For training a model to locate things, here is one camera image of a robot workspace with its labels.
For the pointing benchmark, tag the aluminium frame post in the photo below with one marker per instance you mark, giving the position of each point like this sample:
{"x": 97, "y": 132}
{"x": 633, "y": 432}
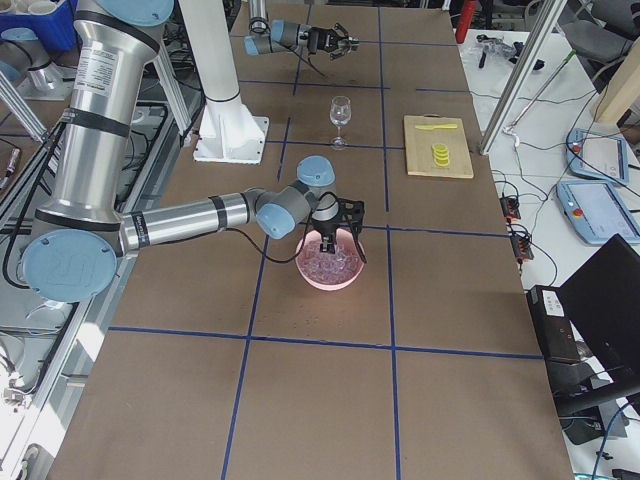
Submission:
{"x": 543, "y": 26}

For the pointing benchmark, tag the blue teach pendant near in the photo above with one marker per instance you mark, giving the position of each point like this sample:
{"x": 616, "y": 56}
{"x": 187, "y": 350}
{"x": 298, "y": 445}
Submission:
{"x": 596, "y": 211}

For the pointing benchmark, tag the blue teach pendant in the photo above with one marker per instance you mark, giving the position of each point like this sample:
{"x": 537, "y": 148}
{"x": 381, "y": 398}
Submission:
{"x": 599, "y": 156}
{"x": 596, "y": 211}

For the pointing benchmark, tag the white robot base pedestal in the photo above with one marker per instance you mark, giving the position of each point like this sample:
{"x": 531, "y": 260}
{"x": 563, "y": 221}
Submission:
{"x": 228, "y": 132}

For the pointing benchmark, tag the red cylinder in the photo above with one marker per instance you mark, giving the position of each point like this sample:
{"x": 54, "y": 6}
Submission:
{"x": 465, "y": 19}

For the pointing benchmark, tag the black computer box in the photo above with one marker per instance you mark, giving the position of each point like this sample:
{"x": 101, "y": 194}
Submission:
{"x": 553, "y": 328}

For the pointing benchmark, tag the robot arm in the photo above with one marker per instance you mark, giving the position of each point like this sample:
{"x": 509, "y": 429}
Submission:
{"x": 277, "y": 36}
{"x": 80, "y": 232}

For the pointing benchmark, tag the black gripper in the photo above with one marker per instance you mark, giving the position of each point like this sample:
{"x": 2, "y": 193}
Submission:
{"x": 316, "y": 41}
{"x": 328, "y": 228}

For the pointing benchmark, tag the clear ice cubes pile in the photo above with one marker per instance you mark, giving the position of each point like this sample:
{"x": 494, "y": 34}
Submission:
{"x": 329, "y": 268}

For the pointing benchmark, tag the yellow plastic knife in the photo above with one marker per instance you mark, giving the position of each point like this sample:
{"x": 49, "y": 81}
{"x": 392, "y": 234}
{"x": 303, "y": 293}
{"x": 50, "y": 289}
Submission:
{"x": 432, "y": 127}

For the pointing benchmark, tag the bamboo cutting board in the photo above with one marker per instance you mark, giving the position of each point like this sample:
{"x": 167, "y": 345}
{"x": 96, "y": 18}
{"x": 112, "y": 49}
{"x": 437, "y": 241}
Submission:
{"x": 419, "y": 153}

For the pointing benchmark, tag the clear wine glass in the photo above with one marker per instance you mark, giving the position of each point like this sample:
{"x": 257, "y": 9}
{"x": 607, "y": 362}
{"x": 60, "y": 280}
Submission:
{"x": 340, "y": 116}

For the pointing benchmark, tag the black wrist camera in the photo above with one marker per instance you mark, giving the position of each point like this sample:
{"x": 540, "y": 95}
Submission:
{"x": 351, "y": 215}

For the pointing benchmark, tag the black monitor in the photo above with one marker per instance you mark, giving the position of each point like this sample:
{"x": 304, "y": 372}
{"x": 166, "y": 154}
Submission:
{"x": 601, "y": 299}

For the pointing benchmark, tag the pink bowl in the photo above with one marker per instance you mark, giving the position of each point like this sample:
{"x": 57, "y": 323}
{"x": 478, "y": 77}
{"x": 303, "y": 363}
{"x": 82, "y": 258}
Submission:
{"x": 342, "y": 235}

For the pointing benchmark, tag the blue teach pendant far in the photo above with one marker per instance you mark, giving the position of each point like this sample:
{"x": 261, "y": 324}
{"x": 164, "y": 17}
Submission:
{"x": 599, "y": 156}

